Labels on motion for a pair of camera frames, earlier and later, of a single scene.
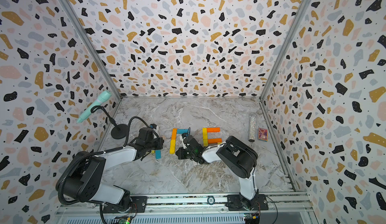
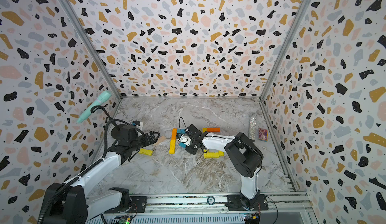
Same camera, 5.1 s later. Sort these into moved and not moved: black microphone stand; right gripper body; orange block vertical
Moved: right gripper body
Not moved: orange block vertical; black microphone stand
